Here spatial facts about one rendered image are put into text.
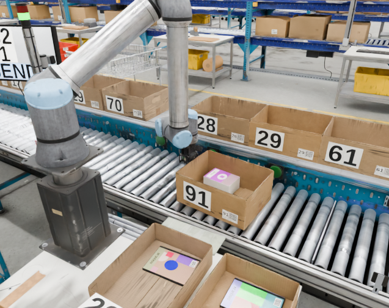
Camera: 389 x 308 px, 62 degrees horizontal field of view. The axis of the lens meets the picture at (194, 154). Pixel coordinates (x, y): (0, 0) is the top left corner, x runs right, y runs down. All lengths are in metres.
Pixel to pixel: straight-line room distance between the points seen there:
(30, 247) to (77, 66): 1.76
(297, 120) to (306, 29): 4.11
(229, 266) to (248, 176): 0.57
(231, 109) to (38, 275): 1.47
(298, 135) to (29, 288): 1.39
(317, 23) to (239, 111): 4.00
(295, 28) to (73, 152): 5.28
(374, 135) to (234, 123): 0.76
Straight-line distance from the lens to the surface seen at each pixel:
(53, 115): 1.18
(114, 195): 1.84
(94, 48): 1.36
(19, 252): 2.81
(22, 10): 1.86
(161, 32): 7.36
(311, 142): 1.78
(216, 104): 2.25
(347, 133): 2.04
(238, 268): 1.30
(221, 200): 1.49
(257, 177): 1.70
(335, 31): 6.00
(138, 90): 2.64
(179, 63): 1.35
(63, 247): 1.53
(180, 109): 1.40
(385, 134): 2.02
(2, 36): 2.14
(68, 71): 1.36
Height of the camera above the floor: 1.76
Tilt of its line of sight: 29 degrees down
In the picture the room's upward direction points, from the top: 1 degrees counter-clockwise
